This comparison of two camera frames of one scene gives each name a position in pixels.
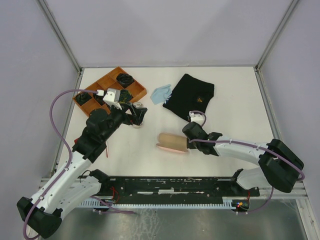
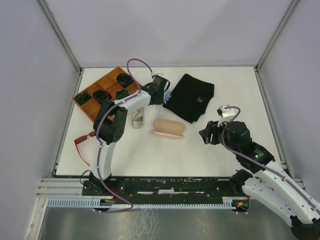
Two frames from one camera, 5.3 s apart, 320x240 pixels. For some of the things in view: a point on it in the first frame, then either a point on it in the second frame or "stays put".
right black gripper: (190, 145) -> (212, 127)
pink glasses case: (172, 142) -> (169, 127)
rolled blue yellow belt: (125, 96) stays put
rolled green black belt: (82, 97) stays put
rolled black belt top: (125, 79) stays put
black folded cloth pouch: (189, 94) stays put
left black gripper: (137, 113) -> (160, 102)
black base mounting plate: (172, 188) stays put
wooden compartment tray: (130, 90) stays put
